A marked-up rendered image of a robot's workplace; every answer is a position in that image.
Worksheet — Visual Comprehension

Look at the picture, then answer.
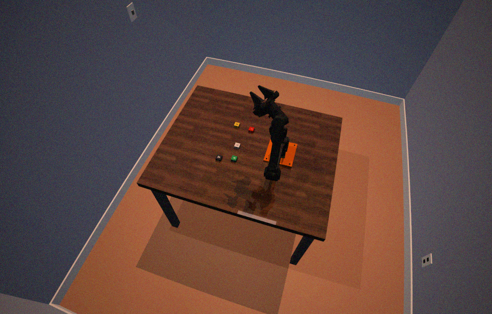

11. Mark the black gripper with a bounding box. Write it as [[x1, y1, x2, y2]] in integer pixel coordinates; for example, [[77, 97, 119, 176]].
[[250, 85, 281, 118]]

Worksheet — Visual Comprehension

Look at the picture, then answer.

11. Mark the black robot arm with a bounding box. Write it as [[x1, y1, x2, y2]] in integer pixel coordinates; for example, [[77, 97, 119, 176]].
[[264, 111, 289, 181]]

